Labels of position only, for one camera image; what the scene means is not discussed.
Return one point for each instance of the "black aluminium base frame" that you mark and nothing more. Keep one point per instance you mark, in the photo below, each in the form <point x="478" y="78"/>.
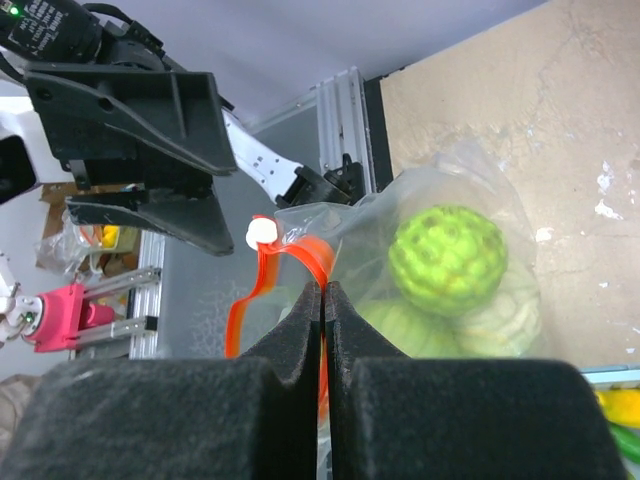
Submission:
<point x="351" y="121"/>

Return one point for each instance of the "light blue plastic basket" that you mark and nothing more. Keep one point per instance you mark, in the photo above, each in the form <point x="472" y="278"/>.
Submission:
<point x="613" y="377"/>

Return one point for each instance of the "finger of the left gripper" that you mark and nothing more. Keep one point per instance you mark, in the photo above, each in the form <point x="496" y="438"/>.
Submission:
<point x="196" y="221"/>
<point x="117" y="114"/>

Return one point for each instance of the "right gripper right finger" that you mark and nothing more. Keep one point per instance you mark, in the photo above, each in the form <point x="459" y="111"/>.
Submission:
<point x="396" y="417"/>

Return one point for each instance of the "pink gripper device background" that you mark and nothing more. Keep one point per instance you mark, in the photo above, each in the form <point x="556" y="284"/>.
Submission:
<point x="67" y="312"/>

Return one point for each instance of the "yellow banana toy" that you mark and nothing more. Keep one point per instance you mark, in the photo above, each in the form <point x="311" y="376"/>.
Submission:
<point x="621" y="406"/>

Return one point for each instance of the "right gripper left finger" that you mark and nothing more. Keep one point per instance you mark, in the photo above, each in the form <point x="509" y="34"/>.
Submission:
<point x="251" y="417"/>

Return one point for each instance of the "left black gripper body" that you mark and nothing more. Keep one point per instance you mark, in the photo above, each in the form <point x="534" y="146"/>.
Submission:
<point x="70" y="35"/>

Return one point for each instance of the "green chili pepper toy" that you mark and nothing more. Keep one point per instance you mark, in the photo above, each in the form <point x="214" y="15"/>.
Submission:
<point x="626" y="441"/>

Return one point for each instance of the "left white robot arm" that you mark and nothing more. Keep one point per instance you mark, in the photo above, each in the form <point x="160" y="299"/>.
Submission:
<point x="287" y="183"/>

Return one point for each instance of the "clear orange-zip bag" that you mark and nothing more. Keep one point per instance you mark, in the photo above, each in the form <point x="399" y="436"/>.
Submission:
<point x="327" y="242"/>

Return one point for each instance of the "green custard apple toy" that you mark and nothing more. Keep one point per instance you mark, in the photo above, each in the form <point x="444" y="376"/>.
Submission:
<point x="414" y="332"/>

